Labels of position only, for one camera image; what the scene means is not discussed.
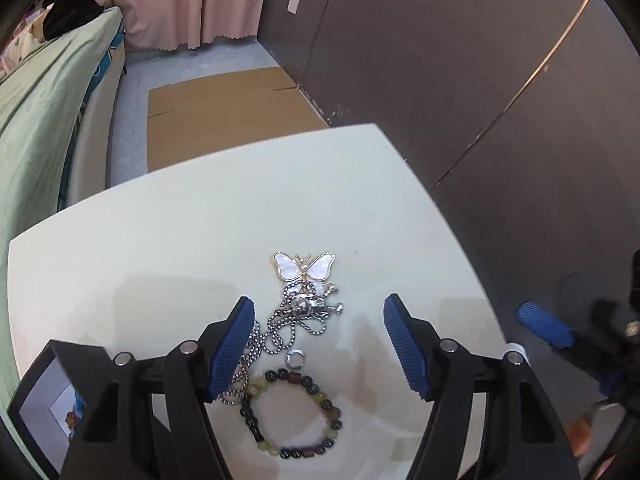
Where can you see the person's right hand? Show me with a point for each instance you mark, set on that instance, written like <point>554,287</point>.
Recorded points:
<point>580,433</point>

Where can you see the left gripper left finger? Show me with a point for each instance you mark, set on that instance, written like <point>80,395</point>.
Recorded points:
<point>147,419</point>

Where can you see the white butterfly pendant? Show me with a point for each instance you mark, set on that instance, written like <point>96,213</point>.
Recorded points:
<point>316,268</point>

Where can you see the black jewelry box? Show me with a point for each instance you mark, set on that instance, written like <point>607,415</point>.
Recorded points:
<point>62,376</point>

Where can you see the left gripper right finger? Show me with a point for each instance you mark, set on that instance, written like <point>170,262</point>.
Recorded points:
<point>522,436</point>

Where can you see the green bed blanket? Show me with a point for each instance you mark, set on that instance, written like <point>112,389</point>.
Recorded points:
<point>40,102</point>

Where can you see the jewelry pile in box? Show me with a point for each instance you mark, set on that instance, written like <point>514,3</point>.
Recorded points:
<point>74,416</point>

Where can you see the black clothing pile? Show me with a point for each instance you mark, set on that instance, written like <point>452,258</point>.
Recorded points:
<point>66,15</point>

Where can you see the white wall outlet plate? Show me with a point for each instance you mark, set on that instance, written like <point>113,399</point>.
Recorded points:
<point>293,6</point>

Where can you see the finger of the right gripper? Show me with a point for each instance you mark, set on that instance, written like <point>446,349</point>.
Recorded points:
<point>545,326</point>

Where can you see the plush pillow on bed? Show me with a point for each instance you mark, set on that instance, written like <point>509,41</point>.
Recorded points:
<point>27,38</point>

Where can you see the white bed frame side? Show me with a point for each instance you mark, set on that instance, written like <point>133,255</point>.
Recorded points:
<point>86,166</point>

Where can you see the flattened brown cardboard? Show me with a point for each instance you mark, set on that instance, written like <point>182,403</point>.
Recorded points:
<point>210,114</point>

